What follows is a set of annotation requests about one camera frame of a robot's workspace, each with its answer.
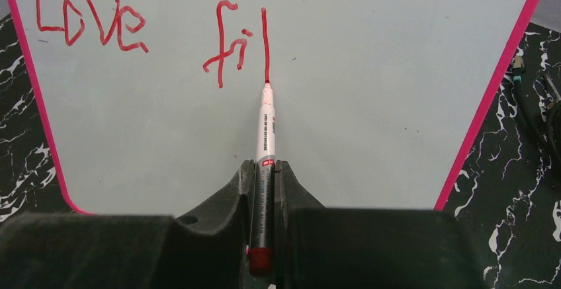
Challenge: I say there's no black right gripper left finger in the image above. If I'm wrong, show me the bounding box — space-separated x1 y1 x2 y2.
1 160 254 288

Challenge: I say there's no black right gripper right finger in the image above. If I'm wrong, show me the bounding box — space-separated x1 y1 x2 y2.
275 161 486 288

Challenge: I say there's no white red whiteboard marker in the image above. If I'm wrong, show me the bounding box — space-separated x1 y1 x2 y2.
248 82 277 278

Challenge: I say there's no pink framed whiteboard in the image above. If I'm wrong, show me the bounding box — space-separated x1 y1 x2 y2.
8 0 539 214

